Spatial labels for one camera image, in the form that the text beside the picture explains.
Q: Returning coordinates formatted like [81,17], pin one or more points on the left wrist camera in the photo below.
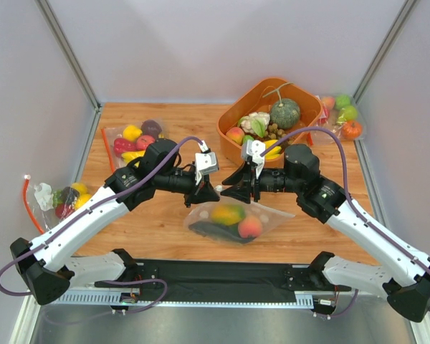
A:
[206,164]

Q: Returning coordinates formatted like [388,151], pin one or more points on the aluminium rail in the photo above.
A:
[181,294]

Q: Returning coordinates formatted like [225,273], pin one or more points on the fake peach in basin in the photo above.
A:
[236,135]

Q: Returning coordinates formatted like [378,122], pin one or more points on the fake cauliflower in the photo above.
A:
[255,123]

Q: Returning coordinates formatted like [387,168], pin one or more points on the fake yellow pepper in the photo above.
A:
[132,133]

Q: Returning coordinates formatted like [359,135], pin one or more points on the fake purple plum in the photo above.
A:
[151,128]

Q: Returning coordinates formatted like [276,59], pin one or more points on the fake green pumpkin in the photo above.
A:
[285,113]

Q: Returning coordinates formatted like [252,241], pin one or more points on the fake longan cluster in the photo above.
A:
[273,132]

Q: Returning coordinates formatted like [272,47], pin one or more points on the fake small orange pumpkin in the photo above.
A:
[351,130]

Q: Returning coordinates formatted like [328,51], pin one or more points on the fake pink peach back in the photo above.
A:
[328,102]

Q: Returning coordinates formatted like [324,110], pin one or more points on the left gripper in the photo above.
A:
[194,186]

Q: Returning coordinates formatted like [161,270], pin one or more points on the fake peach in bag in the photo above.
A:
[250,227]

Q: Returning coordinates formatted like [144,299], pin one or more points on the fake mango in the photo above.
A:
[227,214]

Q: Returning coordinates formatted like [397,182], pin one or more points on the fake banana bunch in basin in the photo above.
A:
[273,150]

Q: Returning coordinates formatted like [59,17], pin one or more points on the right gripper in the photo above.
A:
[253,183]

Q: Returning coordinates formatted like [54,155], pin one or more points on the orange plastic basin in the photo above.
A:
[260,99]

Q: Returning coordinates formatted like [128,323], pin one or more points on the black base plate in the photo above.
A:
[298,278]

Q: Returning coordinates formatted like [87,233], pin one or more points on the fake red apple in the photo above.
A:
[143,142]

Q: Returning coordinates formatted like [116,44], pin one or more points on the fake green bumpy fruit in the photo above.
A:
[342,101]

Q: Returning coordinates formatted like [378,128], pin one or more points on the fake green apple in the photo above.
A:
[347,113]

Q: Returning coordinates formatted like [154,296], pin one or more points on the polka dot zip bag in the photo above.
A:
[270,218]

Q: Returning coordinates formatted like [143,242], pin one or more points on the fake banana bunch in bag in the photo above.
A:
[127,157]

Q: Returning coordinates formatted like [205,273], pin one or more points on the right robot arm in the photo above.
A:
[402,276]

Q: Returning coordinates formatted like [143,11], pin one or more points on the zip bag with pumpkin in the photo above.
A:
[329,120]

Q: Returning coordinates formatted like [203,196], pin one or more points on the fake red pepper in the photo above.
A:
[121,145]

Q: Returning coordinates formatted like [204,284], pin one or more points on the zip bag with bananas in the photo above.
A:
[109,134]

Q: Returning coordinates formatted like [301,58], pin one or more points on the zip bag at left edge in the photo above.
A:
[48,205]

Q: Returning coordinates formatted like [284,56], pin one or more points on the fake green cucumber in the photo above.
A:
[248,138]

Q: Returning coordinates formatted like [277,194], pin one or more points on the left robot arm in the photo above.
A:
[47,264]

